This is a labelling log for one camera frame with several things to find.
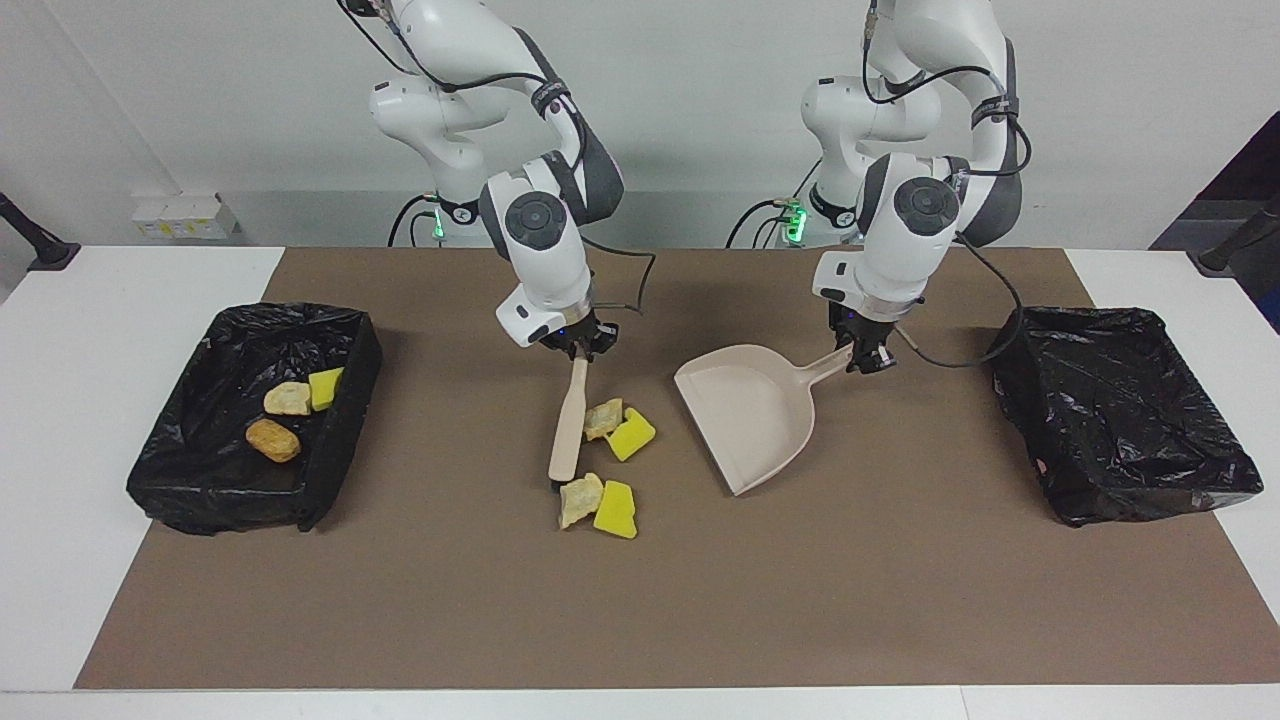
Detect brown potato-shaped lump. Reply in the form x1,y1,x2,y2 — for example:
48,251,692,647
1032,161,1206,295
245,418,302,464

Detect black camera stand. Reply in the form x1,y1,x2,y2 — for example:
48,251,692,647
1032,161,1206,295
1188,195,1280,278
0,193,81,272

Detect beige plastic dustpan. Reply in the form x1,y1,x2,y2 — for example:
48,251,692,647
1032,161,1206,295
673,343,857,497

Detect brown table mat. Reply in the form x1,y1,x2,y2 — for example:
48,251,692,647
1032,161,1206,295
75,247,1280,691

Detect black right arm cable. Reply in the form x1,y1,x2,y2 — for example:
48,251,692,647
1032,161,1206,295
340,0,661,321

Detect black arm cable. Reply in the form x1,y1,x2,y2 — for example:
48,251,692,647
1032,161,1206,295
340,0,661,321
862,0,1025,369

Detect white wall socket box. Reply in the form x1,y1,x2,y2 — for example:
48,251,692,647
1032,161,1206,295
133,192,239,241

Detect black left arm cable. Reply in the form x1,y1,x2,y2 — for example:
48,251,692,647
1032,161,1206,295
862,0,1025,369

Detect beige brush black bristles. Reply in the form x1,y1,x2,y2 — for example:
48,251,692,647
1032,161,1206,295
547,355,592,494

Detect black bag lined bin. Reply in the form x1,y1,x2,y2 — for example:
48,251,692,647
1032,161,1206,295
126,302,384,537
987,306,1264,528

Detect black base cable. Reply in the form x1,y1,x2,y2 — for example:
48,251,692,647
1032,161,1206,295
725,197,801,249
387,193,441,248

